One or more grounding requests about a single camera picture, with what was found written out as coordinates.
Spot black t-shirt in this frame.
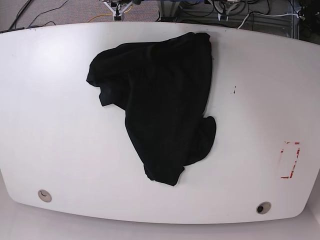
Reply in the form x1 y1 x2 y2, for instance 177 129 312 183
86 32 217 186

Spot red tape rectangle marking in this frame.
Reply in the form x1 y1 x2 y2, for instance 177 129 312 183
277 141 301 179

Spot yellow cable on floor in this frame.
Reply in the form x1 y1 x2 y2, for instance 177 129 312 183
87 4 133 23

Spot right table cable grommet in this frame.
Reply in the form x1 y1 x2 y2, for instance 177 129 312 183
256 201 272 215

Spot table cable grommet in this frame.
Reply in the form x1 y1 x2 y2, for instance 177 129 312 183
38 189 52 203
256 201 272 215

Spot left table cable grommet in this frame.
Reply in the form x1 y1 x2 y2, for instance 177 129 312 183
38 189 52 203

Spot white cable on floor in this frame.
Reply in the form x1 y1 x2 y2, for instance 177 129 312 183
236 12 298 30

